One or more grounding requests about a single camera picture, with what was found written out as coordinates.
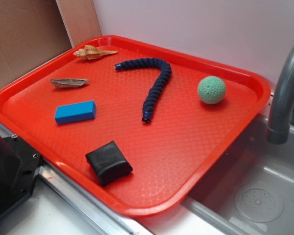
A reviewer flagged red plastic tray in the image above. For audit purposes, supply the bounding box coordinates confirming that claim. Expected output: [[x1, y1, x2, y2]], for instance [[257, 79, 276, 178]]
[[0, 36, 270, 217]]

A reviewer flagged black folded rubber piece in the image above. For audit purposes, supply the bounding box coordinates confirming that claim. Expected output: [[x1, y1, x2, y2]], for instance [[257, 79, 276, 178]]
[[85, 141, 133, 186]]

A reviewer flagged blue rectangular block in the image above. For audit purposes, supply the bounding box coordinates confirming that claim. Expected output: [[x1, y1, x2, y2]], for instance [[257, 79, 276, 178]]
[[54, 101, 97, 124]]

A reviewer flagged green dimpled ball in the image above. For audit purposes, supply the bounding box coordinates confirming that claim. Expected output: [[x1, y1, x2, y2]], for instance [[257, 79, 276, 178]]
[[197, 76, 226, 105]]

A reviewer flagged spiral tan seashell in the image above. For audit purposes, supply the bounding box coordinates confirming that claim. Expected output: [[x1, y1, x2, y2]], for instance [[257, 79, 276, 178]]
[[73, 45, 118, 61]]

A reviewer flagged grey plastic sink basin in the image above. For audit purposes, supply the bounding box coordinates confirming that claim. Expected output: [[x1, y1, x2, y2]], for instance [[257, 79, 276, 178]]
[[139, 111, 294, 235]]

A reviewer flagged grey curved faucet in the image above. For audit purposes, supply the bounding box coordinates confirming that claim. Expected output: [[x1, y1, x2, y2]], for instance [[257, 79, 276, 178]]
[[266, 47, 294, 144]]

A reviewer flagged brown cardboard panel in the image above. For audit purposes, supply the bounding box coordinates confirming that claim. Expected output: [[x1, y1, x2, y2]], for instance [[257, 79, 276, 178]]
[[0, 0, 101, 89]]

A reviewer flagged dark blue braided rope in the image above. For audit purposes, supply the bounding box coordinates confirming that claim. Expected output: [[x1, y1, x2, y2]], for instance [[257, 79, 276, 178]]
[[114, 57, 172, 124]]

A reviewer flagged silver metal rail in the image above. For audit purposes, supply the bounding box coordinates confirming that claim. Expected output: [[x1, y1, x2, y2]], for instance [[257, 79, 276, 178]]
[[0, 115, 140, 235]]

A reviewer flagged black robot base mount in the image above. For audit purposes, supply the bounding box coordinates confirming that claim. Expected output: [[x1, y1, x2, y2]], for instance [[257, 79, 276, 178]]
[[0, 136, 42, 220]]

